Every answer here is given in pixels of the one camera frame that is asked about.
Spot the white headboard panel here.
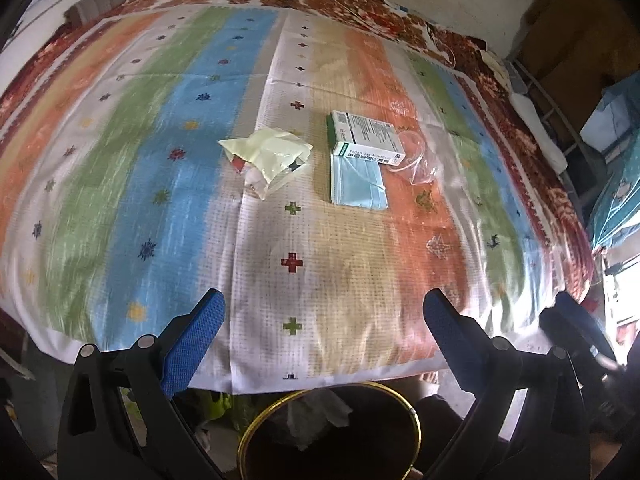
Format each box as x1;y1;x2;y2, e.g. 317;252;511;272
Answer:
0;0;116;53

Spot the white rolled towel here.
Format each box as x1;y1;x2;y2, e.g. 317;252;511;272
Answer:
509;92;567;174

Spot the metal bed frame rail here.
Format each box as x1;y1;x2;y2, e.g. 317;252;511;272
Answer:
509;58;606;226

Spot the striped colourful bed mat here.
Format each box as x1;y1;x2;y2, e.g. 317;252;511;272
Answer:
0;4;599;395

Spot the small clear plastic bag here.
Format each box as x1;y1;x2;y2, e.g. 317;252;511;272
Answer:
394;130;442;185

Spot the pale yellow wrapper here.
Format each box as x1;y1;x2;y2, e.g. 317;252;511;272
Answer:
218;127;314;200

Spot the white green medicine box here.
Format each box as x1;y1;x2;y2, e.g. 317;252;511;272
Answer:
328;110;406;167

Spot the red floral blanket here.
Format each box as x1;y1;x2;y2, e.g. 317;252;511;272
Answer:
0;0;601;340

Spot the blue dotted curtain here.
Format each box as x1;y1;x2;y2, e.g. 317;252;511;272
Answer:
580;73;639;250

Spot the blue white mask packet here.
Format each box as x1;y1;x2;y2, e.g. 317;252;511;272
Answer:
330;155;388;210

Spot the dark round trash can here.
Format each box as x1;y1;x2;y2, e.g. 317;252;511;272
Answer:
238;382;422;479

